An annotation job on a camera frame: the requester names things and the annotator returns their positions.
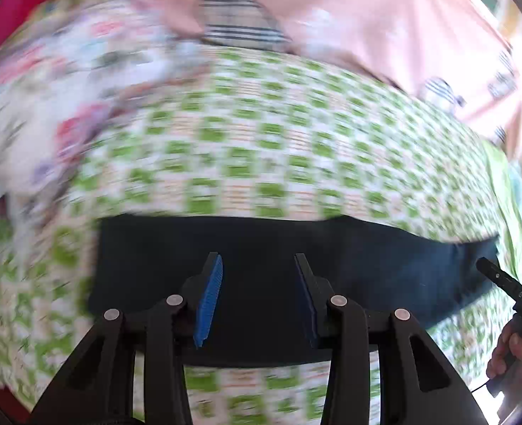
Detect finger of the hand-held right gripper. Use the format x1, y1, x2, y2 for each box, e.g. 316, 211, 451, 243
476, 257, 522, 307

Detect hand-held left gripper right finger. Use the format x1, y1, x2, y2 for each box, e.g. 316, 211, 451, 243
294, 252, 487, 425

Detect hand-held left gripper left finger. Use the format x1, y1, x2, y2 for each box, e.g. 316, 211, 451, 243
28, 252, 224, 425

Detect dark navy pants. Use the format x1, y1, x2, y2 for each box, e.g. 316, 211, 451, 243
86, 214, 501, 369

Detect person's right hand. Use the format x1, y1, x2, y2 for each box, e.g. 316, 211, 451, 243
486, 319, 522, 382

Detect light green cloth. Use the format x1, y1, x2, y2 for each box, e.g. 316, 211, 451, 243
482, 142, 522, 275

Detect green checked bed sheet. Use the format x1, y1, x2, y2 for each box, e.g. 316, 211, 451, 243
0, 48, 522, 425

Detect floral printed cloth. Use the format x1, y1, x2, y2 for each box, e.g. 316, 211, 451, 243
0, 0, 215, 224

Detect pink blanket with striped patches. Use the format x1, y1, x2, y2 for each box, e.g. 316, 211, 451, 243
124, 0, 522, 153

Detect magenta red cloth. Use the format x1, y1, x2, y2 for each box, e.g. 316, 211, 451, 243
0, 0, 99, 60

